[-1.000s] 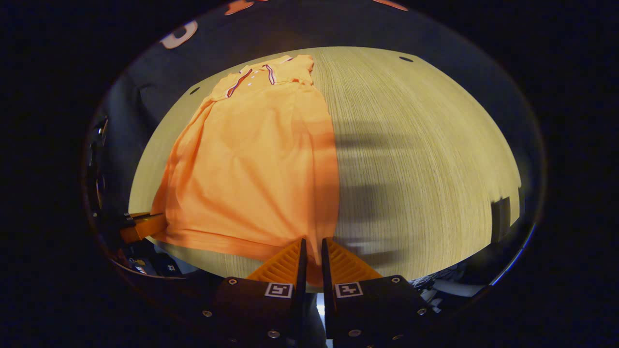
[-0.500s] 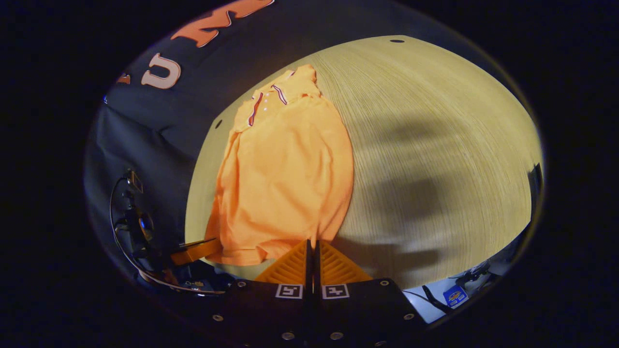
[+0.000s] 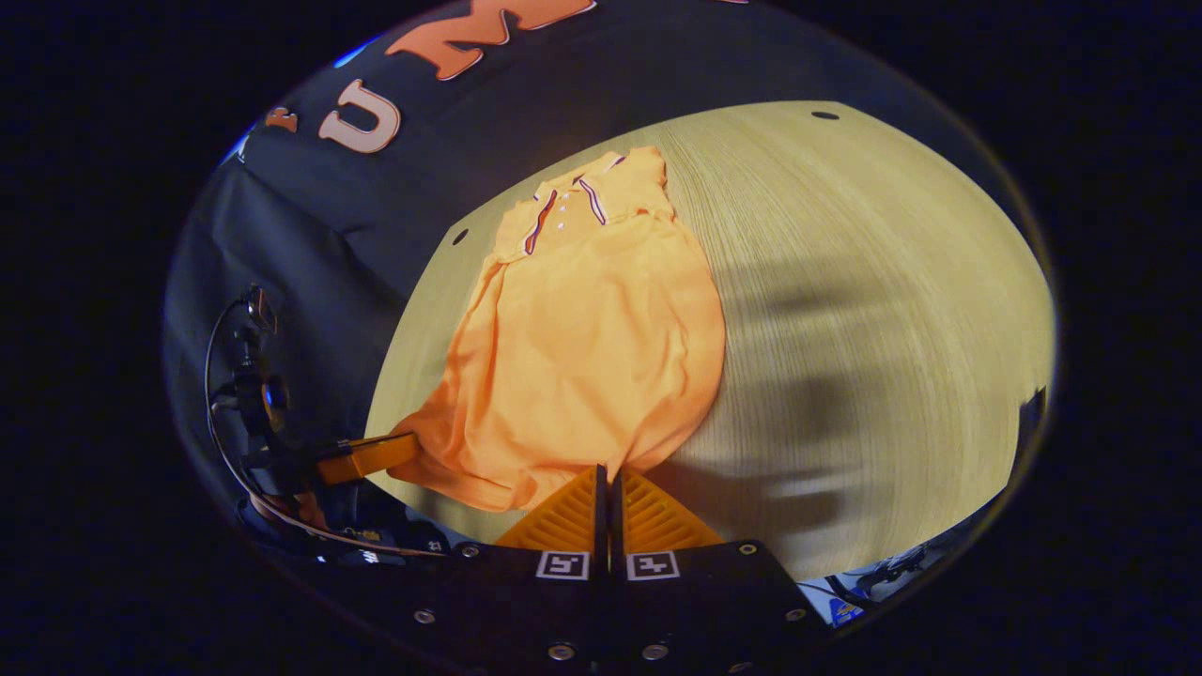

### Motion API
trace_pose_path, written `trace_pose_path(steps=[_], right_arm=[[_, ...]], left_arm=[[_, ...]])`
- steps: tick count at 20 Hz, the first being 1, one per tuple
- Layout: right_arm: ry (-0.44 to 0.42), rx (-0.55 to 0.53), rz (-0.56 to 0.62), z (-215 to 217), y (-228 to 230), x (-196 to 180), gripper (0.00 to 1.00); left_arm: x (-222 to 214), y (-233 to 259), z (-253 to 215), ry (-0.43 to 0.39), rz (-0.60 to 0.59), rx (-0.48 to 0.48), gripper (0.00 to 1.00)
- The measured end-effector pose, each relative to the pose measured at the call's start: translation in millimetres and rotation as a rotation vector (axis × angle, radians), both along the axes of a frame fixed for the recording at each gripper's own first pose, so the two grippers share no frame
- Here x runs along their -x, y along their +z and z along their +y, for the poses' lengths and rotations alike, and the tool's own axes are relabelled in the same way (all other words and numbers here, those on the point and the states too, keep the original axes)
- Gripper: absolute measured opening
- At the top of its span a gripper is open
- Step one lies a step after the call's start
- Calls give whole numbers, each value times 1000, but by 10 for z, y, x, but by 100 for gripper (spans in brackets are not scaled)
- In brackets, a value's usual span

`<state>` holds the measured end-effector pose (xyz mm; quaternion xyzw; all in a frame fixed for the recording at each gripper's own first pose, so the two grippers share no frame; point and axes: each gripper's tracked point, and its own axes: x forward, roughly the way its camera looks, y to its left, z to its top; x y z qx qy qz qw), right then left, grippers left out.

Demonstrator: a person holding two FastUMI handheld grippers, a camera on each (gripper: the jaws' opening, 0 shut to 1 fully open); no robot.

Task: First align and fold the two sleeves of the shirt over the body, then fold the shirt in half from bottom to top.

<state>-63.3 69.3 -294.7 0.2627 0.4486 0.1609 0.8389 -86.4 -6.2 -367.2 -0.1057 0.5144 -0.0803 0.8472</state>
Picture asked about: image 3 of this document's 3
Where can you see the orange T-shirt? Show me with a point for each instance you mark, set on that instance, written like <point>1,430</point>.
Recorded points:
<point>582,357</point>

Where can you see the black backdrop cloth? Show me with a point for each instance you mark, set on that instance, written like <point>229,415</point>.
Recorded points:
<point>310,244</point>

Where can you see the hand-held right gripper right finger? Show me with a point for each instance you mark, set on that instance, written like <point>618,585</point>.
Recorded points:
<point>695,601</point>

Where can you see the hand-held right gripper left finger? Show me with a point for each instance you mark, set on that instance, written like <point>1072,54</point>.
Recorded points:
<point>526,601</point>

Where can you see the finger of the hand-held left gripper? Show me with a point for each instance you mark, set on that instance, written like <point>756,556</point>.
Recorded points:
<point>371,455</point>

